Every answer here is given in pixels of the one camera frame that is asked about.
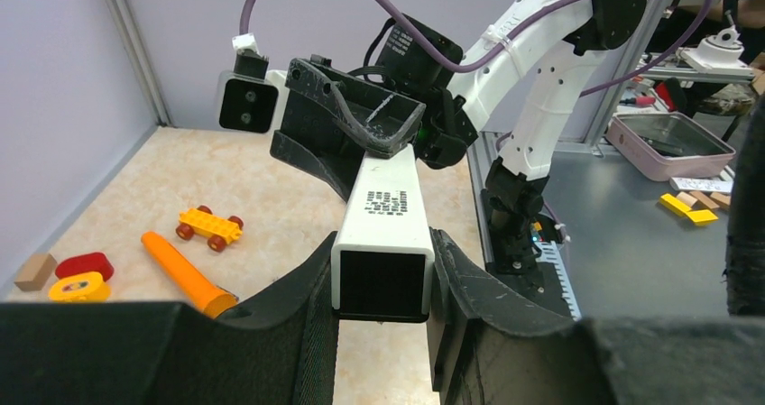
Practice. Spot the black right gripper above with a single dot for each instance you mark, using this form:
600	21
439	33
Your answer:
324	103

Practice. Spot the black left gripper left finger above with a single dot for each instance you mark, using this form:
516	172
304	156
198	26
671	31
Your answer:
277	347

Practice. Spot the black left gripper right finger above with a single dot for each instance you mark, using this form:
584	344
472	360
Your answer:
490	345

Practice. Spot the white remote control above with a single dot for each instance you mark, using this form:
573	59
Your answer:
383	257

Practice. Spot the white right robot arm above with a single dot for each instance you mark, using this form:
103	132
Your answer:
561	41

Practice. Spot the orange toy microphone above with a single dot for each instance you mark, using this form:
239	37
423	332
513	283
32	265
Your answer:
203	294

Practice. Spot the yellow toy car red wheels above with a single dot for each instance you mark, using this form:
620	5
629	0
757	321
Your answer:
219	231

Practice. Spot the yellow round toy block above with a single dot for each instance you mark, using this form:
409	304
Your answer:
86	287

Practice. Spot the red round toy block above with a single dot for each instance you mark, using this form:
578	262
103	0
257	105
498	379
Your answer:
88	262

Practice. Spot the yellow blocks on side table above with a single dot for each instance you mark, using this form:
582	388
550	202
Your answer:
698	217

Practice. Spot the small wooden block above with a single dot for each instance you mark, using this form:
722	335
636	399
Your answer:
35	272

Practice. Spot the pink metal tray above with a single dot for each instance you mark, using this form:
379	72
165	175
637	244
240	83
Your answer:
663	146

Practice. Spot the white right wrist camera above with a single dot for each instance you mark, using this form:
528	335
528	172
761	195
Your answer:
251	97

